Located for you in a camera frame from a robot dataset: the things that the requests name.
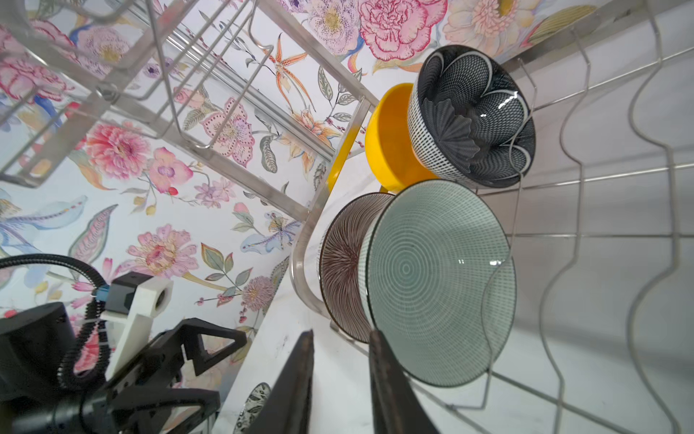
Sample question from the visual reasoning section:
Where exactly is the steel two-tier dish rack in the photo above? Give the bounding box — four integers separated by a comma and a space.
1, 1, 693, 433

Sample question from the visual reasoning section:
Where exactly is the green glass bowl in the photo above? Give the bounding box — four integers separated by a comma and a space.
358, 180, 517, 388

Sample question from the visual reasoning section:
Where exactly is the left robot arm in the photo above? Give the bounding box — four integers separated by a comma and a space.
1, 303, 247, 433

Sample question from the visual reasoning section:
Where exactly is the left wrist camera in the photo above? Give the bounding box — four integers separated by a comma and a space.
96, 271, 174, 380

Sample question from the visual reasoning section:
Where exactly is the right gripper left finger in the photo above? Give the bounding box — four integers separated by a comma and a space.
247, 330, 314, 434

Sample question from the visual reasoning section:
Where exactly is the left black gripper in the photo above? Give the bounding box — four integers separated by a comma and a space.
53, 318, 248, 433

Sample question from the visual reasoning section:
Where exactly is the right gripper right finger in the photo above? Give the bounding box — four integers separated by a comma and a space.
369, 330, 438, 433

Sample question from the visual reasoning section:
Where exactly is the pink glass bowl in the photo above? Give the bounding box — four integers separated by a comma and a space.
318, 192, 394, 343

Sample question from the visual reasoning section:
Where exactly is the black white speckled bowl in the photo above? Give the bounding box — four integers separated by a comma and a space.
233, 383, 271, 434

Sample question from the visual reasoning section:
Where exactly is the dark blue patterned bowl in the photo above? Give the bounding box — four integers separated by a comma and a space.
408, 45, 536, 189

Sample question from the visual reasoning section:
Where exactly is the black corrugated cable hose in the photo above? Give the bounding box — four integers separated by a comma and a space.
0, 253, 112, 392

